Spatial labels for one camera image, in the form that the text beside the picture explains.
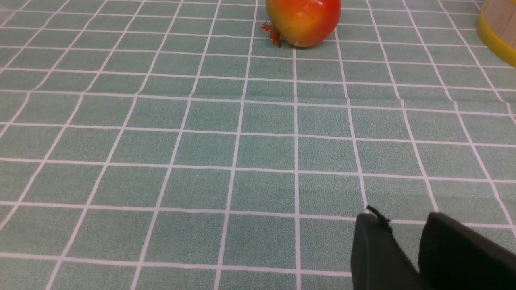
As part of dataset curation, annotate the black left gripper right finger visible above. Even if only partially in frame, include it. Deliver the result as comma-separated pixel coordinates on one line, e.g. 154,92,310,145
418,212,516,290

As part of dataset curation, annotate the green checkered tablecloth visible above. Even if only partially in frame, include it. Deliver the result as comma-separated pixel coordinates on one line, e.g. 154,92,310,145
0,0,516,290

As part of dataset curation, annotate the red pomegranate toy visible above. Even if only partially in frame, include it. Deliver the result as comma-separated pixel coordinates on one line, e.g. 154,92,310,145
260,0,341,48

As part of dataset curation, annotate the bamboo steamer tray yellow rim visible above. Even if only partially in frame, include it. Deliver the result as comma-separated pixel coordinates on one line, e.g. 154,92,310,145
476,0,516,67

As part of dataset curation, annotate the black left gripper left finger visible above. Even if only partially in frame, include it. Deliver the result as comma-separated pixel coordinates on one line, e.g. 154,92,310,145
350,205,424,290

